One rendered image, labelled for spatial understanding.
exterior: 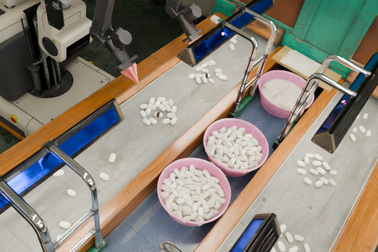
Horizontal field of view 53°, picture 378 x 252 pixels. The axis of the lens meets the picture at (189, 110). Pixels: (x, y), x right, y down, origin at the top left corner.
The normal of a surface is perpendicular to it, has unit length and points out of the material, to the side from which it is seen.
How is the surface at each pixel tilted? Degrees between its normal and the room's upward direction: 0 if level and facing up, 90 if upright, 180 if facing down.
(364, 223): 0
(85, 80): 0
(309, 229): 0
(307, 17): 90
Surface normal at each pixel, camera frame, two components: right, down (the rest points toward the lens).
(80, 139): 0.73, 0.09
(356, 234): 0.13, -0.66
